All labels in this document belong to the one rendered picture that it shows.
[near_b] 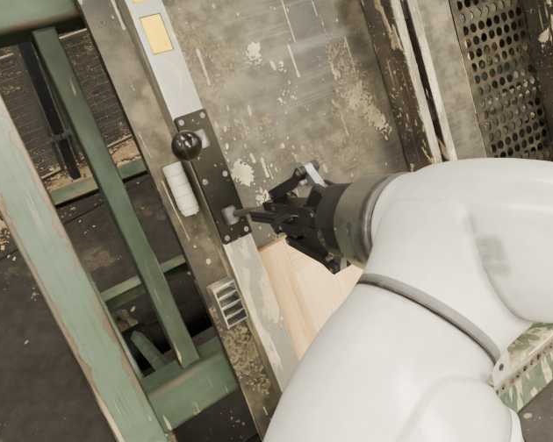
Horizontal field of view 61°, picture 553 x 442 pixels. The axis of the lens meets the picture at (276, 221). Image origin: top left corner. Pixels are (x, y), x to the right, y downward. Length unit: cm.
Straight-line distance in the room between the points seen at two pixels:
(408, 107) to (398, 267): 64
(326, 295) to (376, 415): 59
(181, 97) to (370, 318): 50
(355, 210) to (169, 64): 41
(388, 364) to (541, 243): 10
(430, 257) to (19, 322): 232
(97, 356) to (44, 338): 172
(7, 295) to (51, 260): 199
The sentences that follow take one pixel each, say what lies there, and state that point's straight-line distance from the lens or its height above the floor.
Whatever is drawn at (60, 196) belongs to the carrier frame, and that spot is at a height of 79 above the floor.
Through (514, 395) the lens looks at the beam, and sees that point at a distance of 124.
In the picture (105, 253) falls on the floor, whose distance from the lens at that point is 263.
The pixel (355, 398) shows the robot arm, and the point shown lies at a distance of 28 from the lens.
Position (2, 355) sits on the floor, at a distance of 245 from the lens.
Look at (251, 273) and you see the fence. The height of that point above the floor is 128.
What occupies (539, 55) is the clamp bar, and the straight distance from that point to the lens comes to 129.
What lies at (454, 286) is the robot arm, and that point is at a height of 165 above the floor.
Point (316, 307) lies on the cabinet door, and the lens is 85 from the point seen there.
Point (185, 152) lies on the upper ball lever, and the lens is 58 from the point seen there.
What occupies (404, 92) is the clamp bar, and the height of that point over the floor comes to 143.
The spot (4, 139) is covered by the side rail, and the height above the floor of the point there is 153.
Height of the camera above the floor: 187
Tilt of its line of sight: 45 degrees down
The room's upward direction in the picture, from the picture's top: straight up
